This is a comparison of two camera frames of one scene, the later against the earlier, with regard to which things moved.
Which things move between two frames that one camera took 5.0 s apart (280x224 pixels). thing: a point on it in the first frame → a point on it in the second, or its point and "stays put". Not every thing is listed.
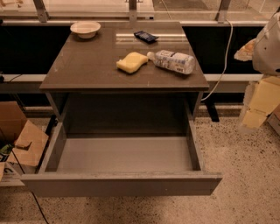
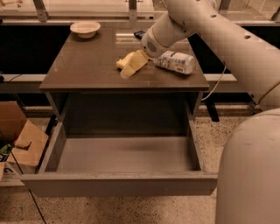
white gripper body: (268, 52) → (153, 47)
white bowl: (86, 30) stays put
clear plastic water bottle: (173, 60) stays put
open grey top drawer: (122, 164) stays put
